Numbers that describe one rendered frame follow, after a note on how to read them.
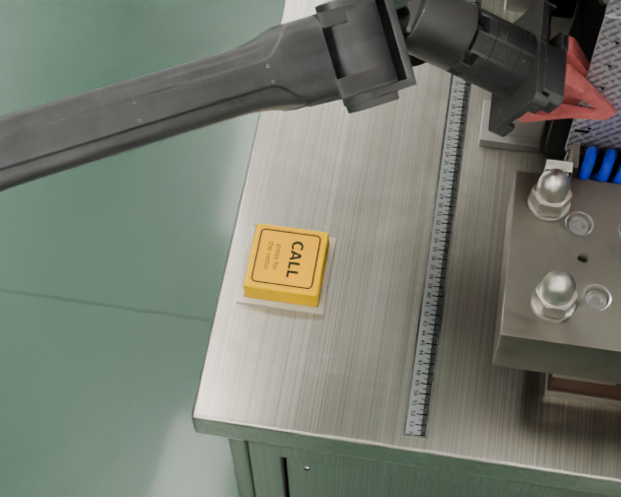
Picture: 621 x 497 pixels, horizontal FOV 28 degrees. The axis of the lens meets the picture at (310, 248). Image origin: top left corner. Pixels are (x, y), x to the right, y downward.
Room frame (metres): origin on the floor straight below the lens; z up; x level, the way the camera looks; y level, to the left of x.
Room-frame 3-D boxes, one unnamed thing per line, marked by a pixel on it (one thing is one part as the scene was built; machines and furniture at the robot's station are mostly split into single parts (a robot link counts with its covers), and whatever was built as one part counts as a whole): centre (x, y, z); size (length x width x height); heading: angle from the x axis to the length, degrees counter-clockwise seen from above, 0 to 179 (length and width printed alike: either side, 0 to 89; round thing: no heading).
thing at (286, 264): (0.56, 0.02, 0.91); 0.07 x 0.07 x 0.02; 79
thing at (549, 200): (0.55, -0.20, 1.05); 0.04 x 0.04 x 0.04
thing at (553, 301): (0.45, -0.20, 1.05); 0.04 x 0.04 x 0.04
